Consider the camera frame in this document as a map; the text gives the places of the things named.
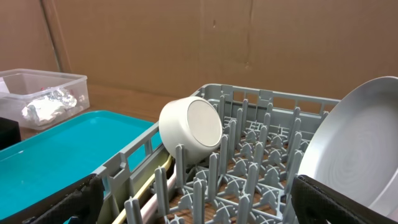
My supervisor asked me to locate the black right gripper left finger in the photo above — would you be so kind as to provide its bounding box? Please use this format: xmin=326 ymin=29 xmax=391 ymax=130
xmin=1 ymin=174 xmax=104 ymax=224

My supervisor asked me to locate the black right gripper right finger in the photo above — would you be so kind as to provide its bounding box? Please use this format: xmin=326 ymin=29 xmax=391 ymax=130
xmin=290 ymin=175 xmax=397 ymax=224

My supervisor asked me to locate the white plastic spoon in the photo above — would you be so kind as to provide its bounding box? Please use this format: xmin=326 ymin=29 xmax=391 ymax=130
xmin=141 ymin=167 xmax=177 ymax=223

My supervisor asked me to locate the grey plate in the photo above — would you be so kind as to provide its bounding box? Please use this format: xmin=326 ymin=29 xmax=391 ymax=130
xmin=298 ymin=76 xmax=397 ymax=220

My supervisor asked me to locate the yellow plastic spoon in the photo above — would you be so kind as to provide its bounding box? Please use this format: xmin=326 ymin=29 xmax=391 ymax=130
xmin=112 ymin=155 xmax=172 ymax=224

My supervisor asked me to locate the white tissue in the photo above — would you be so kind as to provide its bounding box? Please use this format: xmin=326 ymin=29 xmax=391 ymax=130
xmin=21 ymin=96 xmax=65 ymax=126

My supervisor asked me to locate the bowl of rice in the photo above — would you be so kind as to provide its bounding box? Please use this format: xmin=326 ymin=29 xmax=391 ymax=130
xmin=158 ymin=96 xmax=223 ymax=164

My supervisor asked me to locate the red candy wrapper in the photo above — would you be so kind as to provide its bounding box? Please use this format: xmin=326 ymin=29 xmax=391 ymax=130
xmin=43 ymin=88 xmax=77 ymax=110

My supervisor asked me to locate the grey dishwasher rack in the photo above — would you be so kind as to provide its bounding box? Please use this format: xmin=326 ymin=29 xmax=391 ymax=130
xmin=97 ymin=84 xmax=337 ymax=223

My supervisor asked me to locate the teal plastic tray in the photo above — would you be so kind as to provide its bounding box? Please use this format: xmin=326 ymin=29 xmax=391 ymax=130
xmin=1 ymin=111 xmax=153 ymax=218

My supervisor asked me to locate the black tray bin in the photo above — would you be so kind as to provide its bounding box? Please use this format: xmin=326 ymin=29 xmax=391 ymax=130
xmin=0 ymin=118 xmax=21 ymax=150

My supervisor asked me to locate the clear plastic bin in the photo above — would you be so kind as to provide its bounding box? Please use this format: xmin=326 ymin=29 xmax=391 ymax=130
xmin=1 ymin=68 xmax=90 ymax=130

